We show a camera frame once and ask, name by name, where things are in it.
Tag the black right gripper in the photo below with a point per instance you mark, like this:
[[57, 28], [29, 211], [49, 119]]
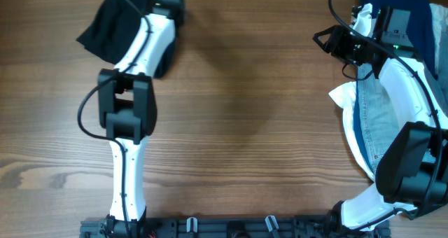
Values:
[[337, 43]]

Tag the black shorts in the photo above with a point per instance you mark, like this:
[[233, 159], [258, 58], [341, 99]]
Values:
[[134, 35]]

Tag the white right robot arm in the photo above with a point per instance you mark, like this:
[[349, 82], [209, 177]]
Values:
[[411, 177]]

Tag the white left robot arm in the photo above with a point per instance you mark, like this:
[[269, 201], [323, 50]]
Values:
[[128, 113]]

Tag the white garment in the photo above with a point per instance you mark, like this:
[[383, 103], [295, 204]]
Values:
[[346, 126]]

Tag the dark blue garment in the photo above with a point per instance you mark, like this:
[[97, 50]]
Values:
[[419, 30]]

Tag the light blue denim shorts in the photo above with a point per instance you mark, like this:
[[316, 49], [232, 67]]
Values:
[[376, 121]]

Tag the black metal base rail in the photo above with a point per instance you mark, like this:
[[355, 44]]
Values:
[[270, 226]]

